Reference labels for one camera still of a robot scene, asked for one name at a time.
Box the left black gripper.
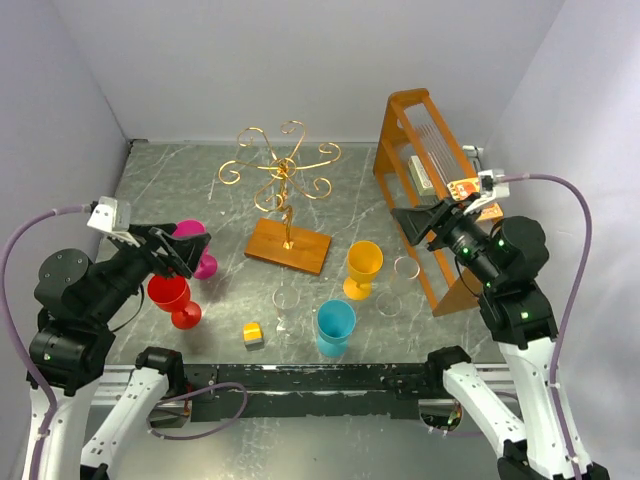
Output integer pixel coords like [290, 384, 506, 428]
[87, 220, 211, 321]

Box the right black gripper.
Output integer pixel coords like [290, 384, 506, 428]
[390, 191, 503, 286]

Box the clear wine glass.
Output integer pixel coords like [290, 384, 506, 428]
[376, 256, 421, 317]
[272, 285, 304, 344]

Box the yellow plastic wine glass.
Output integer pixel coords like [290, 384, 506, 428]
[343, 240, 384, 301]

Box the blue plastic wine glass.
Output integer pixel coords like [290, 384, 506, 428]
[316, 299, 356, 357]

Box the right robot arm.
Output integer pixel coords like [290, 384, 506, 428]
[391, 199, 609, 479]

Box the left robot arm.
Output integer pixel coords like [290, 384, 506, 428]
[23, 224, 211, 479]

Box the magenta plastic wine glass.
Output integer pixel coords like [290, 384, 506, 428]
[173, 219, 218, 280]

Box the red plastic wine glass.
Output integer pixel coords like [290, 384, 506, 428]
[147, 275, 202, 330]

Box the wooden shelf rack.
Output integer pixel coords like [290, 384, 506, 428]
[373, 88, 480, 317]

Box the clear wine glass front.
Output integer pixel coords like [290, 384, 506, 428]
[272, 285, 304, 344]

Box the white box on shelf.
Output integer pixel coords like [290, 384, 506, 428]
[408, 155, 436, 197]

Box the orange patterned card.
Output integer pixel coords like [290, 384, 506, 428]
[447, 177, 503, 222]

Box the yellow grey small block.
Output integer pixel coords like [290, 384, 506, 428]
[242, 322, 265, 351]

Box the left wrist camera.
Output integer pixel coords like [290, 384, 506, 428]
[87, 196, 131, 234]

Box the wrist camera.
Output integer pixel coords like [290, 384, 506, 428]
[87, 196, 131, 234]
[478, 169, 510, 202]

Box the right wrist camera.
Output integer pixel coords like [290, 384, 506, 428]
[478, 169, 510, 202]

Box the gold wire glass rack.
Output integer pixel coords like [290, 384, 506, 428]
[218, 120, 342, 276]

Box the black base frame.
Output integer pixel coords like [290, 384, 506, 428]
[134, 362, 481, 424]

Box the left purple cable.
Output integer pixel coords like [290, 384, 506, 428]
[0, 201, 99, 480]

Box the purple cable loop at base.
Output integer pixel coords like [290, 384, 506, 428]
[146, 382, 249, 441]

